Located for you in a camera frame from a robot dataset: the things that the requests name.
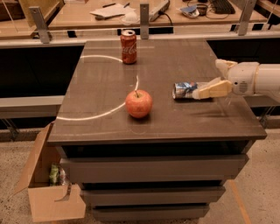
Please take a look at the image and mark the green snack bag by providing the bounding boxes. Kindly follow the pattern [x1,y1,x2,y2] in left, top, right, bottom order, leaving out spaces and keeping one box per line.
[49,164,60,186]

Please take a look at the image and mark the open cardboard box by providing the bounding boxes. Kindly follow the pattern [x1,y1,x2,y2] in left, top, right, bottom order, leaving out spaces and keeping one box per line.
[14,123,86,223]

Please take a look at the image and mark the white paper sheets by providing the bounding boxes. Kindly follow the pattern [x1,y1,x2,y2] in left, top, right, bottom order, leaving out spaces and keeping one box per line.
[90,3,135,18]

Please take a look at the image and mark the middle metal bracket post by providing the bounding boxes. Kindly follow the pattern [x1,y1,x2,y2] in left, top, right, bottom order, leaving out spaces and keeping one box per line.
[140,3,149,39]

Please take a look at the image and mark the metal bracket post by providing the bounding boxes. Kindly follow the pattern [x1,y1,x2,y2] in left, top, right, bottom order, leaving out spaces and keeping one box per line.
[140,3,149,39]
[237,0,257,36]
[29,6,51,44]

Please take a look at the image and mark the right metal bracket post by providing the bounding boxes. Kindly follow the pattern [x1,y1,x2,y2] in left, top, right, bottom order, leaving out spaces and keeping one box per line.
[237,0,257,36]

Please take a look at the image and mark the black keyboard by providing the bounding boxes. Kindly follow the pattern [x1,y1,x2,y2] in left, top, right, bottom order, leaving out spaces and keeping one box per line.
[209,0,235,14]

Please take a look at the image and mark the blue white packet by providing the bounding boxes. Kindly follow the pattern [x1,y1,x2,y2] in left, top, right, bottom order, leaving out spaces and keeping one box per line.
[179,5,200,18]

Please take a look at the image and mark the grey drawer cabinet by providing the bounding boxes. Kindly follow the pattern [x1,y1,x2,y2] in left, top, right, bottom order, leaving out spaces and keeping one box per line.
[48,39,266,221]

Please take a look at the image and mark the red coca-cola can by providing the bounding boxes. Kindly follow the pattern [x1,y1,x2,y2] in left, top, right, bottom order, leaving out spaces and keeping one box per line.
[120,30,137,65]

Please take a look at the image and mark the white power strip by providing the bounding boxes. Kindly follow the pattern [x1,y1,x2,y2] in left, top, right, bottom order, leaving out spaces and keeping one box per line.
[149,0,170,22]

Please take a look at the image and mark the silver blue redbull can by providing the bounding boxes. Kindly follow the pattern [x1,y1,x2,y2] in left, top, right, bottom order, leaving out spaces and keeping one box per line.
[172,81,206,100]

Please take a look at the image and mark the red apple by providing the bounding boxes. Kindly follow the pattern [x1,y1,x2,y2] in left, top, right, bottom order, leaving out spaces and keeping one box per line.
[125,89,152,119]

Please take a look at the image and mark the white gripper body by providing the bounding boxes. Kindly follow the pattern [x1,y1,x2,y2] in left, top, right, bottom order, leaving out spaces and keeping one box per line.
[227,62,259,95]

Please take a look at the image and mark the left metal bracket post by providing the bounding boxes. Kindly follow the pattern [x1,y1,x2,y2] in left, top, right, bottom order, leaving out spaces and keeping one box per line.
[29,6,51,44]

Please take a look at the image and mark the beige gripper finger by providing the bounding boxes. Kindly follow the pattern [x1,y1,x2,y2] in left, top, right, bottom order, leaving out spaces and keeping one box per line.
[215,59,237,79]
[192,78,232,100]

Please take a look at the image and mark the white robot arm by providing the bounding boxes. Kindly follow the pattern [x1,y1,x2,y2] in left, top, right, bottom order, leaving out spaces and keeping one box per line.
[192,59,280,102]

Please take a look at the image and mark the black pen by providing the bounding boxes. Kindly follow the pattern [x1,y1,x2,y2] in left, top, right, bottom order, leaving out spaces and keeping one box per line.
[102,3,116,8]

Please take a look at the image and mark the black power cable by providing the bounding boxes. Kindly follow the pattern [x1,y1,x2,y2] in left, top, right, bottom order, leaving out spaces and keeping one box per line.
[157,10,174,27]

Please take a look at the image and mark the dark round tape roll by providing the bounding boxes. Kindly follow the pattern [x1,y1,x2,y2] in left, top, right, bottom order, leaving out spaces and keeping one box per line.
[197,3,208,16]

